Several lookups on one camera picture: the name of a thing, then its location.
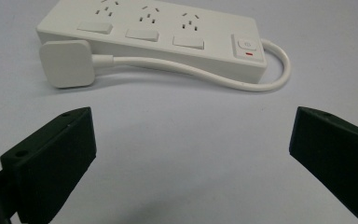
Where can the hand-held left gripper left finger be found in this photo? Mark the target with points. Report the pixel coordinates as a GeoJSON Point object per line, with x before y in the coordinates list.
{"type": "Point", "coordinates": [49, 161]}

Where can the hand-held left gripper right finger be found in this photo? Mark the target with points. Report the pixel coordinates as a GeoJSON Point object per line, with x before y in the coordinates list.
{"type": "Point", "coordinates": [335, 152]}

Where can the white power plug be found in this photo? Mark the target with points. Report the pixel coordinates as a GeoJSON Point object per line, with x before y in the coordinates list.
{"type": "Point", "coordinates": [66, 63]}

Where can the white power strip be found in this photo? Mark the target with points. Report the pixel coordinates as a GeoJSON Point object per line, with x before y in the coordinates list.
{"type": "Point", "coordinates": [180, 31]}

